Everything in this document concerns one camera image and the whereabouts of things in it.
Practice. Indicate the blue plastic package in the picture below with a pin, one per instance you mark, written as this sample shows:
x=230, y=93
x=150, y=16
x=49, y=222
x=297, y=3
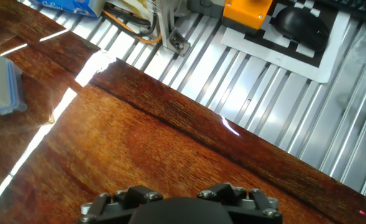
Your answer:
x=68, y=5

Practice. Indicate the black computer mouse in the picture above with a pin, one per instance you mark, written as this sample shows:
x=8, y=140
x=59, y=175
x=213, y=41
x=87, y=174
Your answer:
x=301, y=28

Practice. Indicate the black keyboard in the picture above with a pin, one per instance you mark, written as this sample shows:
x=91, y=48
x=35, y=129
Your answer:
x=354, y=7

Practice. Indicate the checkerboard calibration sheet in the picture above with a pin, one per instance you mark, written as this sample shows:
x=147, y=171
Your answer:
x=289, y=63

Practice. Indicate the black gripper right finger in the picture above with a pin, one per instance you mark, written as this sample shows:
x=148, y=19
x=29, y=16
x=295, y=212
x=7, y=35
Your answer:
x=254, y=214

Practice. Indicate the grey button box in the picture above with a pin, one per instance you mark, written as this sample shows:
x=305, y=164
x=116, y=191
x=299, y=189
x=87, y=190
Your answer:
x=204, y=7

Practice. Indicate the orange emergency stop box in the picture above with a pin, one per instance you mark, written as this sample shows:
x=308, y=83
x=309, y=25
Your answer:
x=245, y=14

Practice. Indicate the yellow paper package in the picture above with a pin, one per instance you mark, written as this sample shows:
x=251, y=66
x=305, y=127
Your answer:
x=133, y=4

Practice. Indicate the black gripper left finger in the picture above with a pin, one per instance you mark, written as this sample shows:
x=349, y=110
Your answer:
x=108, y=214

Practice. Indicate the glossy wood grain board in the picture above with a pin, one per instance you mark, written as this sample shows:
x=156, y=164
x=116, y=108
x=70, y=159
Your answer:
x=124, y=140

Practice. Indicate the metal frame beam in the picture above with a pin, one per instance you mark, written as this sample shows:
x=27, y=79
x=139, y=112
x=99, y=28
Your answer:
x=170, y=28

